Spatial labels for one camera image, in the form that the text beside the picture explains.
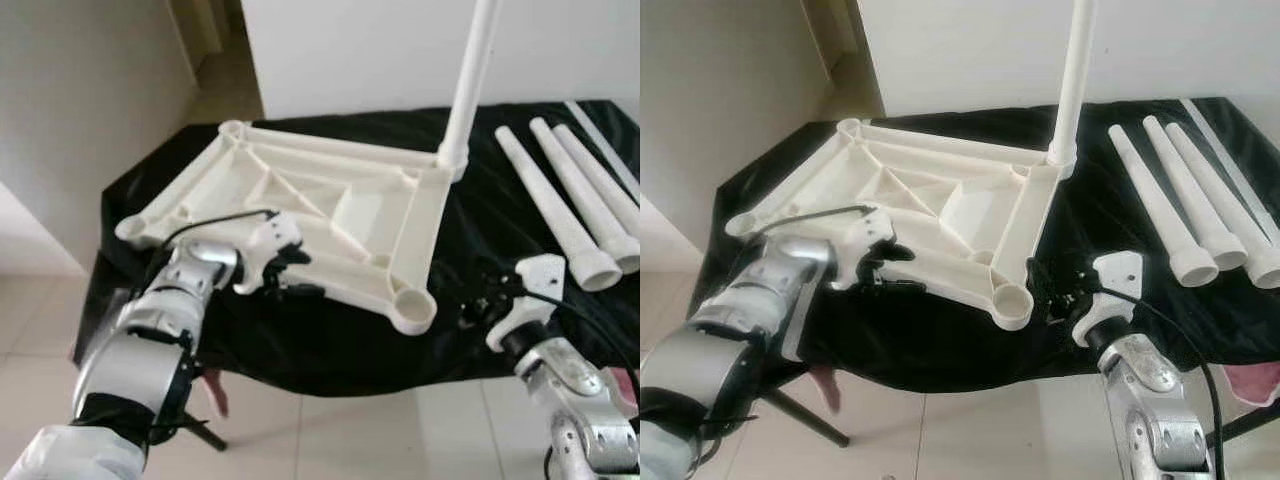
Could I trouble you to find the white plastic table leg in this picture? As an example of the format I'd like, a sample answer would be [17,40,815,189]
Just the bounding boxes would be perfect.
[1108,125,1220,289]
[553,123,641,241]
[437,0,501,183]
[495,125,622,293]
[1045,0,1098,181]
[1165,122,1280,290]
[530,117,641,276]
[1143,116,1250,273]

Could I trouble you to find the black plastic table cover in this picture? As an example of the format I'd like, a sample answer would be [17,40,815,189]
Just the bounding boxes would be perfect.
[72,100,641,386]
[690,97,1280,393]

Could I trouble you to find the black metal table leg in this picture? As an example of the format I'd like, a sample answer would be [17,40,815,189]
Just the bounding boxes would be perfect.
[183,418,229,452]
[760,388,852,448]
[1205,408,1280,447]

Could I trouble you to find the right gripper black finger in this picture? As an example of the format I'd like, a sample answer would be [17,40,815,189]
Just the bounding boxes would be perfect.
[1027,257,1059,321]

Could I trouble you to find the pink plastic object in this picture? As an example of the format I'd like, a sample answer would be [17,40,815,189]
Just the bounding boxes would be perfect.
[1225,362,1280,407]
[203,370,231,419]
[608,366,641,406]
[808,365,844,413]

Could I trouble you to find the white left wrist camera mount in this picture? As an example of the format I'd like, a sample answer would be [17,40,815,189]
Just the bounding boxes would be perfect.
[830,208,896,291]
[235,212,304,296]

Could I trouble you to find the white plastic children table top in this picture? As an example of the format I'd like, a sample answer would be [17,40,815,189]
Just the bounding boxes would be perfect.
[115,120,457,336]
[725,118,1067,332]

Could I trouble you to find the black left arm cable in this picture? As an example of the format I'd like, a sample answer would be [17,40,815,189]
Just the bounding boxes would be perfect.
[158,208,281,251]
[758,204,873,237]

